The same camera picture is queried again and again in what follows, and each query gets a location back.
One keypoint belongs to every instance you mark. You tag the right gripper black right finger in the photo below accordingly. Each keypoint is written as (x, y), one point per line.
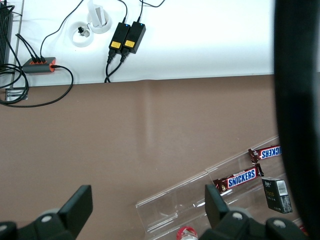
(215, 207)

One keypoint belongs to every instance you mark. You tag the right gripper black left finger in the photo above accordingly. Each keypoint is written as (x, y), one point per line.
(77, 207)

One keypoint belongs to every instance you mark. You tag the clear acrylic stepped display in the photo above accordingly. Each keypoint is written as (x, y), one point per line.
(185, 200)

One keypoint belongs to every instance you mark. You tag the Snickers chocolate bar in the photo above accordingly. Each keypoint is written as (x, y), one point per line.
(266, 152)
(237, 179)

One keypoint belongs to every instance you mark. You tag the red lidded snack can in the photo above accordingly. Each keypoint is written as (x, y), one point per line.
(187, 233)

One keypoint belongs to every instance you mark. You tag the small black box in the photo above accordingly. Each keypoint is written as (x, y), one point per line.
(277, 195)

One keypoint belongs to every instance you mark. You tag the grey orange USB hub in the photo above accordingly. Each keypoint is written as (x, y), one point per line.
(37, 66)

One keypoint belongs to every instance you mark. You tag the black power adapter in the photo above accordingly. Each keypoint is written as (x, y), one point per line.
(135, 37)
(119, 37)

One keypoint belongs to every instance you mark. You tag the thin black adapter lead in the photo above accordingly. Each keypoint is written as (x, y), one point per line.
(62, 22)

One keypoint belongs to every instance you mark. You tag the aluminium profile strip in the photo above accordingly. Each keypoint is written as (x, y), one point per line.
(18, 30)

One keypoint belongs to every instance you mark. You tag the black ribbed device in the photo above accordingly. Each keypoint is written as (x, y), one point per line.
(5, 32)

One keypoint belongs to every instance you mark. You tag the grey metal bracket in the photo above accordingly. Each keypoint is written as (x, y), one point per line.
(15, 95)

